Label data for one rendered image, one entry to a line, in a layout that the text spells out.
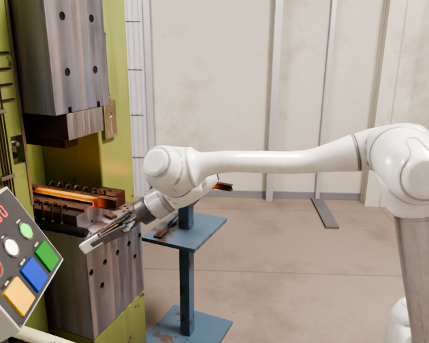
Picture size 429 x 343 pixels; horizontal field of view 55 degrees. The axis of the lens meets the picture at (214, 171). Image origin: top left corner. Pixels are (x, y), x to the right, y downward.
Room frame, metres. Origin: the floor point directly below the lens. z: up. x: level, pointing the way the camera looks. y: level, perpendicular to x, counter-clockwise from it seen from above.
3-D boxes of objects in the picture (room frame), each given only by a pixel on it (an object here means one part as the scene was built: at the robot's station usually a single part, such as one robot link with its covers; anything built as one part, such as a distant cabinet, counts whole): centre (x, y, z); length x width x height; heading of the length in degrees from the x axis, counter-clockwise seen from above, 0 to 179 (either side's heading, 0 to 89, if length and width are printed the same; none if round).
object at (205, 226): (1.99, 0.15, 0.67); 0.40 x 0.30 x 0.02; 156
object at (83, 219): (1.60, 0.67, 0.96); 0.42 x 0.20 x 0.09; 68
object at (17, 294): (0.87, 0.48, 1.01); 0.07 x 0.05 x 0.07; 3
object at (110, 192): (1.71, 0.47, 0.95); 0.12 x 0.09 x 0.07; 68
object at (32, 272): (0.97, 0.48, 1.01); 0.07 x 0.05 x 0.07; 3
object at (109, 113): (1.86, 0.48, 1.27); 0.09 x 0.02 x 0.17; 158
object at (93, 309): (1.65, 0.66, 0.69); 0.56 x 0.38 x 0.45; 68
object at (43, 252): (1.07, 0.49, 1.01); 0.07 x 0.05 x 0.07; 3
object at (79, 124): (1.60, 0.67, 1.32); 0.42 x 0.20 x 0.10; 68
